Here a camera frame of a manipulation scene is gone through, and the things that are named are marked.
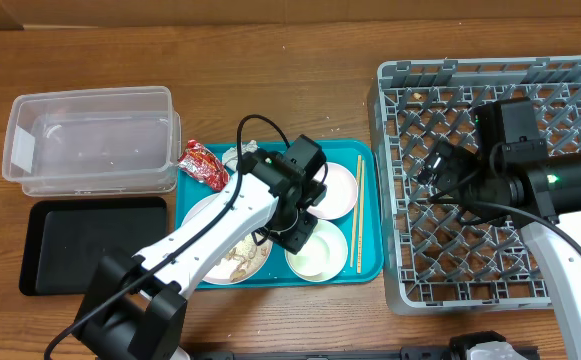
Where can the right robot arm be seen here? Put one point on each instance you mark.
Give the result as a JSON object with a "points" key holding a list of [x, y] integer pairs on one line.
{"points": [[513, 176]]}

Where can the wooden chopstick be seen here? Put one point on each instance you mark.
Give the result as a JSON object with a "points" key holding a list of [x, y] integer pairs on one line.
{"points": [[361, 218], [355, 212]]}

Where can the clear plastic storage bin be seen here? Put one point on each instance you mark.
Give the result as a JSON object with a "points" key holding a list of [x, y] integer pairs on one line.
{"points": [[104, 141]]}

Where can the crumpled white tissue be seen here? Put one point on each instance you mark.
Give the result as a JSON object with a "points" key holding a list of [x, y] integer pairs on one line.
{"points": [[230, 157]]}

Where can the grey dishwasher rack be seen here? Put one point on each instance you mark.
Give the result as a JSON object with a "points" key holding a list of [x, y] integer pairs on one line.
{"points": [[434, 260]]}

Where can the black plastic tray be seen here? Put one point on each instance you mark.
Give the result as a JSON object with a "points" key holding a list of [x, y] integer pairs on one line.
{"points": [[65, 239]]}

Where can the pale green bowl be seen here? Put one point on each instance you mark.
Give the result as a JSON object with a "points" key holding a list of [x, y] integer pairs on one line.
{"points": [[323, 256]]}

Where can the red snack wrapper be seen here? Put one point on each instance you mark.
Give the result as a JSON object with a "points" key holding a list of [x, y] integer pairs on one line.
{"points": [[203, 166]]}

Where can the white plate with food scraps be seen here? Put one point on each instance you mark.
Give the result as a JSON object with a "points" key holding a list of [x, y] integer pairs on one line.
{"points": [[244, 260]]}

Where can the left wooden chopstick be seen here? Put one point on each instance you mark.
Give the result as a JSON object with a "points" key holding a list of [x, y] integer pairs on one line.
{"points": [[355, 212]]}

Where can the right wooden chopstick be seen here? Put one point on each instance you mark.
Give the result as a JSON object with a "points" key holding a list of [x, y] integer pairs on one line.
{"points": [[361, 218]]}

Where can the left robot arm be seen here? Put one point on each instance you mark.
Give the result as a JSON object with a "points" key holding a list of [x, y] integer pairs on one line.
{"points": [[135, 306]]}

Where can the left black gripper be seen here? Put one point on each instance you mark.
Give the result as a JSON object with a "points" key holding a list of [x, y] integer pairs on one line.
{"points": [[294, 240]]}

